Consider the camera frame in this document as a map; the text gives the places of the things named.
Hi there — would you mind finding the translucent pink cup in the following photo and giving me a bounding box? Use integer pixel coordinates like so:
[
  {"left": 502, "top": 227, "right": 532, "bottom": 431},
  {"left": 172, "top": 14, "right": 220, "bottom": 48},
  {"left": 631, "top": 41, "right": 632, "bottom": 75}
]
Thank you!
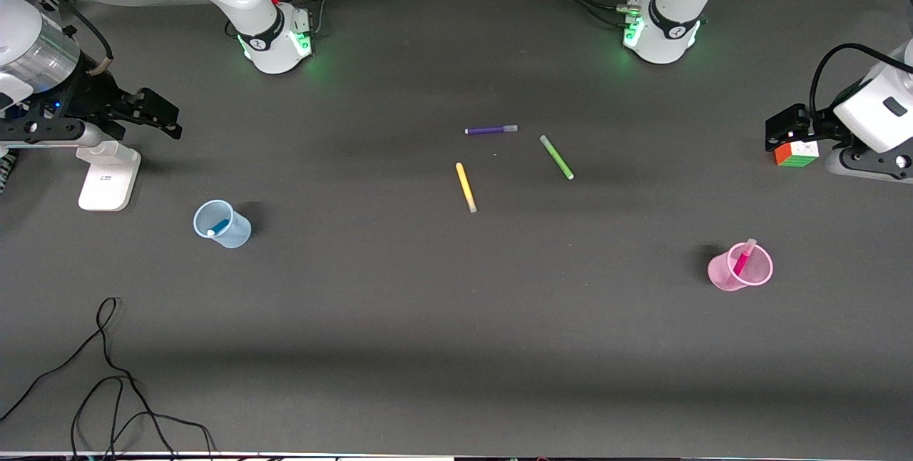
[{"left": 707, "top": 240, "right": 775, "bottom": 292}]

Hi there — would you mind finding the green marker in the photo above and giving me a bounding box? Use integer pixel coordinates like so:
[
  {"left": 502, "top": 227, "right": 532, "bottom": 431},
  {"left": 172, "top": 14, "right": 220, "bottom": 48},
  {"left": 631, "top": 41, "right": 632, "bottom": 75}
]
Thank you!
[{"left": 539, "top": 134, "right": 575, "bottom": 181}]

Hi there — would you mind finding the pink marker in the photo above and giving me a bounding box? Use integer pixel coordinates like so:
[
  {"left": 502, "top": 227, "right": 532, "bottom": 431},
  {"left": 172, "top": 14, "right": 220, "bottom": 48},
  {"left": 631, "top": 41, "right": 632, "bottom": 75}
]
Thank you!
[{"left": 733, "top": 238, "right": 758, "bottom": 277}]

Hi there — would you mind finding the yellow marker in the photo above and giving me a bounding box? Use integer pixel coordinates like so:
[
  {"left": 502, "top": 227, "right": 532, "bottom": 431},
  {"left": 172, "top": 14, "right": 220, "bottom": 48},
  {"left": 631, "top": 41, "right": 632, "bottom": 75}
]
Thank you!
[{"left": 455, "top": 161, "right": 478, "bottom": 214}]

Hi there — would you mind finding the multicolour puzzle cube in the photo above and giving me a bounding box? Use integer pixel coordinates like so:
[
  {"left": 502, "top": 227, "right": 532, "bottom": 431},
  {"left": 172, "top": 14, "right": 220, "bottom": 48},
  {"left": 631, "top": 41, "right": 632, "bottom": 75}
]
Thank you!
[{"left": 773, "top": 140, "right": 820, "bottom": 168}]

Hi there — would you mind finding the thin black loose cable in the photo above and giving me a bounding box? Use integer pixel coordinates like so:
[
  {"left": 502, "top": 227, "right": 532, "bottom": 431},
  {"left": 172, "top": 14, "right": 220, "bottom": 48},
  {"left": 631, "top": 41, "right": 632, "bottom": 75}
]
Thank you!
[{"left": 0, "top": 296, "right": 217, "bottom": 460}]

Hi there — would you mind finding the translucent blue cup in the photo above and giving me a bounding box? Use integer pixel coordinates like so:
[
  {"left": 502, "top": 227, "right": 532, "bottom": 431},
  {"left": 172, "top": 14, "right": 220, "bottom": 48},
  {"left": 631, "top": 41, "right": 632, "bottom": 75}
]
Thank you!
[{"left": 193, "top": 199, "right": 253, "bottom": 249}]

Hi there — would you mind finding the white flat plastic stand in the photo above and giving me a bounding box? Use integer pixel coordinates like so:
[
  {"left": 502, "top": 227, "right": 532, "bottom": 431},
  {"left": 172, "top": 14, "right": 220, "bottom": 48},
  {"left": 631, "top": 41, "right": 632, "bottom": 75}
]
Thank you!
[{"left": 77, "top": 141, "right": 143, "bottom": 213}]

